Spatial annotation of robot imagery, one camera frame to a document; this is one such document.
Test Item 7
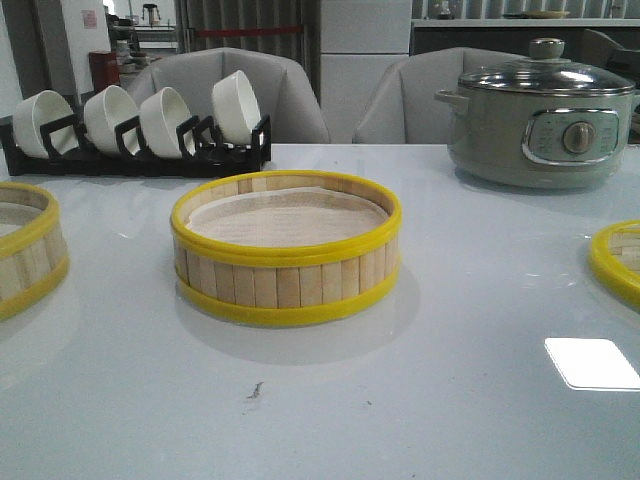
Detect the black dish rack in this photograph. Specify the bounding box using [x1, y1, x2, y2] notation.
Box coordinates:
[1, 114, 271, 179]

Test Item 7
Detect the red fire extinguisher box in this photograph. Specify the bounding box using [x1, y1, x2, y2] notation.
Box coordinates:
[88, 51, 120, 93]

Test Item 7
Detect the bamboo steamer tier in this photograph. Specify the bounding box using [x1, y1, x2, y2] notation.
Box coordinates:
[170, 170, 402, 326]
[1, 181, 70, 319]

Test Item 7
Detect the glass pot lid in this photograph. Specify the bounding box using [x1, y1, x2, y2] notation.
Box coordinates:
[458, 38, 635, 97]

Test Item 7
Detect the right grey chair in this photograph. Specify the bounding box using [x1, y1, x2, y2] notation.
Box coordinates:
[352, 47, 519, 144]

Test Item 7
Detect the grey chair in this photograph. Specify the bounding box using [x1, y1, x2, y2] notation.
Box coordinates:
[352, 47, 519, 144]
[127, 47, 330, 144]

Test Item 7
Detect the white bowl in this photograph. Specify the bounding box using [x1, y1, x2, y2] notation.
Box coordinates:
[84, 85, 138, 156]
[12, 90, 73, 159]
[211, 70, 261, 145]
[139, 87, 192, 159]

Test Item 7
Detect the left grey chair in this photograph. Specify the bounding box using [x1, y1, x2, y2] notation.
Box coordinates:
[127, 47, 330, 144]

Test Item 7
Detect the grey electric cooking pot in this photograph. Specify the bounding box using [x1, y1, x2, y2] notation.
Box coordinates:
[435, 87, 639, 189]

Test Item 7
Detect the bamboo steamer lid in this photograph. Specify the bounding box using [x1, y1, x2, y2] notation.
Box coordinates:
[588, 219, 639, 311]

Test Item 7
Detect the white cabinet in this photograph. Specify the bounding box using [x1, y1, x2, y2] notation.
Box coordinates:
[320, 1, 412, 144]

